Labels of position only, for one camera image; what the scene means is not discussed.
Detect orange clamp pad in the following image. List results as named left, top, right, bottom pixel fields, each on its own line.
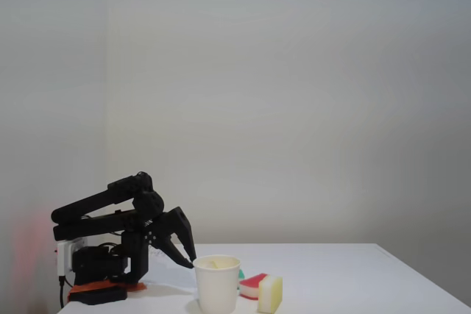
left=67, top=279, right=148, bottom=296

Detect white paper cup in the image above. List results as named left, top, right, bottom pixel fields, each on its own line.
left=192, top=254, right=241, bottom=314

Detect white power strip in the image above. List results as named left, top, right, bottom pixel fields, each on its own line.
left=56, top=237, right=90, bottom=279

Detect red sponge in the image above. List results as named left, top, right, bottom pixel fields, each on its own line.
left=238, top=272, right=269, bottom=301

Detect black table clamp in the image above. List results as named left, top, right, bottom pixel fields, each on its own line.
left=68, top=286, right=128, bottom=307

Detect black power cable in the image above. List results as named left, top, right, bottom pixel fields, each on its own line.
left=58, top=275, right=68, bottom=310

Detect large yellow sponge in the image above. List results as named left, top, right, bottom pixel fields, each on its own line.
left=257, top=274, right=284, bottom=314

